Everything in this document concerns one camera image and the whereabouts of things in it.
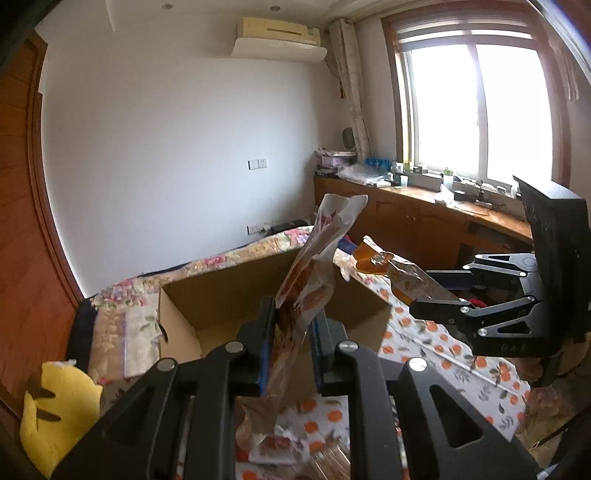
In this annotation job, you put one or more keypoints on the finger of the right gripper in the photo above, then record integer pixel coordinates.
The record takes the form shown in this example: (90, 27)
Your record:
(467, 279)
(449, 312)

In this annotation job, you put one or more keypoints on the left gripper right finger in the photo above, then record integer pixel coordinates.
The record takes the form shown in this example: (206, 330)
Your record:
(405, 419)

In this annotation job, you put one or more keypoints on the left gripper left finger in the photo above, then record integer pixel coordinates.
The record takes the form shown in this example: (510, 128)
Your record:
(178, 407)

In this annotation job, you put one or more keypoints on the clear orange snack pouch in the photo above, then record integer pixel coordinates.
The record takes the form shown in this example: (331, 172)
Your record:
(408, 281)

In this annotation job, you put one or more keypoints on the white orange snack bag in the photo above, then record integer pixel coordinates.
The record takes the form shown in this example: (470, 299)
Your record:
(308, 287)

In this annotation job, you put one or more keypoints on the brown sesame bar pack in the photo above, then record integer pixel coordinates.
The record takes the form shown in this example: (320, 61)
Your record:
(330, 463)

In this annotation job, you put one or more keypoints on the wooden cabinet counter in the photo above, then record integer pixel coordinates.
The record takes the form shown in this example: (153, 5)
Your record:
(408, 222)

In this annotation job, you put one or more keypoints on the orange print bedsheet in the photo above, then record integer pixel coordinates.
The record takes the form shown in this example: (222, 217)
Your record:
(488, 385)

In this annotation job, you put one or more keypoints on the yellow plush toy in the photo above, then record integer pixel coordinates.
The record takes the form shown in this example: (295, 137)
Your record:
(61, 404)

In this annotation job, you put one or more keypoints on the red white snack packet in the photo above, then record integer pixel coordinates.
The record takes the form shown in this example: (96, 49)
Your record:
(282, 447)

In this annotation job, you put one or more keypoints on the brown cardboard box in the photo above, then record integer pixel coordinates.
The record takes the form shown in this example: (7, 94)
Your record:
(199, 313)

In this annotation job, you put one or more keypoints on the wooden wardrobe door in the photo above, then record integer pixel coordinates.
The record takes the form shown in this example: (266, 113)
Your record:
(39, 296)

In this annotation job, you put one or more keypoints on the patterned curtain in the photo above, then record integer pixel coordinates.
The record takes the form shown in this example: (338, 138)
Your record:
(347, 56)

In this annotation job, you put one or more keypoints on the white air conditioner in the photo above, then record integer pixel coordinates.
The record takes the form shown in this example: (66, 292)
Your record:
(268, 39)

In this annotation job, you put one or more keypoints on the window with wooden frame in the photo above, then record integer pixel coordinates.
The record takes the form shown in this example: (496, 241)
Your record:
(479, 91)

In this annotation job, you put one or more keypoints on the white wall socket strip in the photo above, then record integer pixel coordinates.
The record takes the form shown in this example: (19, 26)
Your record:
(260, 228)

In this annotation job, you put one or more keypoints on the white wall switch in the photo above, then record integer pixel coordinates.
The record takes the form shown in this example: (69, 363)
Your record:
(255, 164)

